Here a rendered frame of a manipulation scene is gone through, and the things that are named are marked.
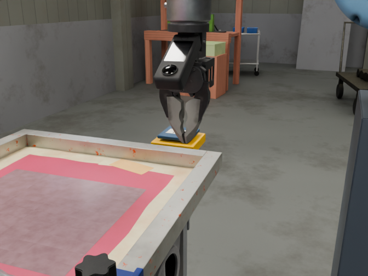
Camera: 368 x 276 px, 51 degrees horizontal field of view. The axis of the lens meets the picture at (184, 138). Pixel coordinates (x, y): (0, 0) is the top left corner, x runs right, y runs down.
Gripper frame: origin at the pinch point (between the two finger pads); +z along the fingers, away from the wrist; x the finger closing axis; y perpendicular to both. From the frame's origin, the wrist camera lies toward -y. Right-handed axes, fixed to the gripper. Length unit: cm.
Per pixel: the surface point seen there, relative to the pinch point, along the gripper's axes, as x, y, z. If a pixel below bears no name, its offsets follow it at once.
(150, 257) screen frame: -2.1, -20.9, 10.8
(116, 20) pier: 272, 485, 6
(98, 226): 12.1, -11.3, 14.4
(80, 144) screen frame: 35.0, 18.7, 12.3
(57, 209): 22.9, -8.6, 14.5
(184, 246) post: 13, 39, 52
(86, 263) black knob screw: 0.2, -32.9, 3.7
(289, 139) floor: -3, 330, 111
